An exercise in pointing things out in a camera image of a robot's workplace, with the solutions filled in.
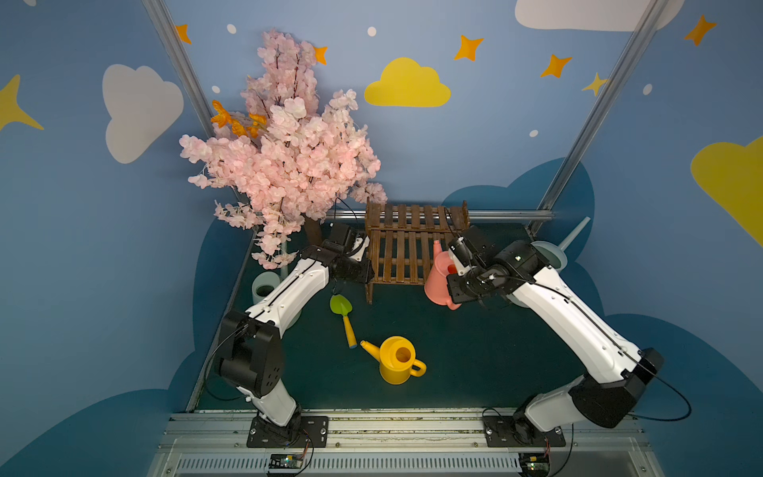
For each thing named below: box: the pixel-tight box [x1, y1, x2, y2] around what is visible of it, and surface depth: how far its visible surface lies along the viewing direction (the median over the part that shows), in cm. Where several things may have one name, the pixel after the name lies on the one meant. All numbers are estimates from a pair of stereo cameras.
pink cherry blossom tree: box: [178, 29, 388, 270], surface depth 72 cm
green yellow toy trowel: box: [328, 294, 358, 349], surface depth 97 cm
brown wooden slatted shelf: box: [365, 197, 470, 305], surface depth 92 cm
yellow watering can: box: [359, 334, 428, 386], surface depth 79 cm
